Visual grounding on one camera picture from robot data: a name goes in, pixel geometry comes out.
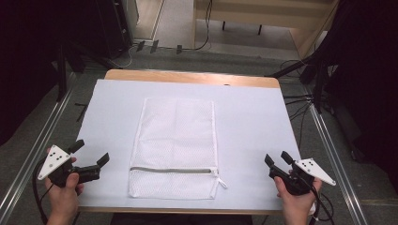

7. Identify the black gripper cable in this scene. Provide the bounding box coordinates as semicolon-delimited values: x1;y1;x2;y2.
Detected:
308;181;336;225
31;157;52;225

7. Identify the white mesh laundry bag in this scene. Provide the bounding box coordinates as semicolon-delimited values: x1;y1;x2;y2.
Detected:
128;97;229;201

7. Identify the person's right hand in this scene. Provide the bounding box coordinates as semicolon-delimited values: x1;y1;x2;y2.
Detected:
274;177;324;219

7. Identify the white table mat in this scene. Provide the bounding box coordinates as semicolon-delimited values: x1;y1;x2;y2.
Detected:
76;78;315;212

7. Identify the black cabinet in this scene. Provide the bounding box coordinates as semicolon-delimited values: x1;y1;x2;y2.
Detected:
92;0;134;61

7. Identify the white floor cable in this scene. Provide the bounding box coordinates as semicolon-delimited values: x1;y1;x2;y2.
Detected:
107;43;139;69

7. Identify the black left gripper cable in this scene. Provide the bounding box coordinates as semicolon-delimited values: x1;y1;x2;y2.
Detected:
31;157;52;225

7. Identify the wooden table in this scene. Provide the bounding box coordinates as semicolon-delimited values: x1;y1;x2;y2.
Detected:
76;68;315;217

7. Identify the light wooden bench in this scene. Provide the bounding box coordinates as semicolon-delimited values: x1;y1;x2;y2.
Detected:
191;0;341;60

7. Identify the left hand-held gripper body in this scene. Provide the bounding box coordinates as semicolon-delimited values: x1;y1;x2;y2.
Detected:
37;144;101;189

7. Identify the person's left hand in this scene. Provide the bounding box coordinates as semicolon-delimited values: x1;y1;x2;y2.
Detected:
44;147;85;219

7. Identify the black curtain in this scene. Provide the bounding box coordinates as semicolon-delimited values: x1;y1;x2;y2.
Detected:
0;0;107;147
318;0;398;191

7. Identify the black hanging cable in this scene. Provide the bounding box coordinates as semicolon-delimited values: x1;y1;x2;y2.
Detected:
182;0;214;52

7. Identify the bundle of black floor cables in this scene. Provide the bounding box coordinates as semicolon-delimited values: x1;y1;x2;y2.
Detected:
280;59;317;151

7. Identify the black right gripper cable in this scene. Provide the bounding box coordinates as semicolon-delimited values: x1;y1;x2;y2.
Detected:
308;181;336;225

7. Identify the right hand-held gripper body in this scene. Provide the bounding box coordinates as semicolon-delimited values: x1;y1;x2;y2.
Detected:
268;157;338;197

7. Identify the aluminium floor rail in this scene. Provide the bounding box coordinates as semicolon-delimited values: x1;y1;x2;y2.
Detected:
0;72;78;222
308;101;369;225

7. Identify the black metal stand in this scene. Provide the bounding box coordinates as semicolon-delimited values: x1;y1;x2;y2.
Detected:
266;52;332;115
55;41;87;103

